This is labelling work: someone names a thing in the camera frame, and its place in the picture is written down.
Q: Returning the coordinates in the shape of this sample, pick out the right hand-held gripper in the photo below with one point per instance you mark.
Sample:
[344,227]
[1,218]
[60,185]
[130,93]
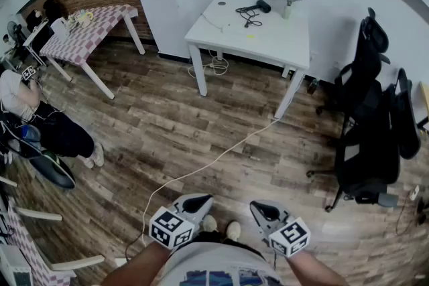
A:
[290,236]

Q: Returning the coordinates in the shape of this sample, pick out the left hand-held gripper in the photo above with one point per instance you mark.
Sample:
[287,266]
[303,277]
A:
[171,227]

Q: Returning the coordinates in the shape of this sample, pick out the black cable plug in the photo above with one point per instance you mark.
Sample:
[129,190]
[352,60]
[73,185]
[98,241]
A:
[247,24]

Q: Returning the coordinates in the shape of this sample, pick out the person's left forearm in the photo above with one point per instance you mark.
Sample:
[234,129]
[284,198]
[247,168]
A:
[140,264]

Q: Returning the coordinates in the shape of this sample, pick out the person's right forearm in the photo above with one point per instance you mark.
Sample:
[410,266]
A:
[311,269]

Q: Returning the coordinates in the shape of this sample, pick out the black hair dryer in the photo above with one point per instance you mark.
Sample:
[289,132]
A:
[263,5]

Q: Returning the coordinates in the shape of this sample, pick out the person's left beige shoe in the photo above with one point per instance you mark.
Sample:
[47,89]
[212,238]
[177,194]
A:
[210,223]

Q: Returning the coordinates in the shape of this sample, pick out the person's beige shoe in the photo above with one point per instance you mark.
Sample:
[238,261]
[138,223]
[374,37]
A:
[210,223]
[234,230]

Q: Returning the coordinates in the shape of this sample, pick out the person's black trousers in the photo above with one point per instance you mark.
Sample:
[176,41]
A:
[207,237]

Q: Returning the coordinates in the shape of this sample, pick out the person's right beige shoe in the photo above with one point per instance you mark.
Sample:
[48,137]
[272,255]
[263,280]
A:
[234,230]

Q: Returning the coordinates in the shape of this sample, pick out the person's white printed shirt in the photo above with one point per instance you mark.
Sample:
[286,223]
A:
[218,264]

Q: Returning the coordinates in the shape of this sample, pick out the black office chair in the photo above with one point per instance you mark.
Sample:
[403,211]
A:
[363,83]
[368,164]

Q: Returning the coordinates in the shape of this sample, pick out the dark bottle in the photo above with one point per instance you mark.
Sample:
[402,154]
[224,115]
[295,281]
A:
[313,86]

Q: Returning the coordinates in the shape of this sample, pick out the black padded stool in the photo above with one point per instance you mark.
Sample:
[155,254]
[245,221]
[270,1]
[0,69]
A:
[55,172]

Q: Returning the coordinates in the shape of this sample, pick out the white square table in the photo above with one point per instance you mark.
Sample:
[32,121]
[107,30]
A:
[275,40]

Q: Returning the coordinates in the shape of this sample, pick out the pink checkered table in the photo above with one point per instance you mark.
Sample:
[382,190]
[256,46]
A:
[97,26]
[27,244]

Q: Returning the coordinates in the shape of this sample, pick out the black equipment bundle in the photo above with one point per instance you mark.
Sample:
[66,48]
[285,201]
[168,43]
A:
[23,137]

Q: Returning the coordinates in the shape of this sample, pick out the pale green vase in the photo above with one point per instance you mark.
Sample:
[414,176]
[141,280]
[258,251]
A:
[286,12]

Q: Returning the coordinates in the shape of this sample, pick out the yellow cup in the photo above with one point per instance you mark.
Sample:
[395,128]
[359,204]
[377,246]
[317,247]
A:
[85,19]

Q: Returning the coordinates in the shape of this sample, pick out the white jug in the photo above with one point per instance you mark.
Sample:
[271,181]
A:
[60,29]

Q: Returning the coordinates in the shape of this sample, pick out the small white side table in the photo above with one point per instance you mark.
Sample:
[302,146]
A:
[35,35]

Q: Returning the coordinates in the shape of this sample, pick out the black standing fan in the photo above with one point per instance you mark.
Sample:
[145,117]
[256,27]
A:
[15,31]

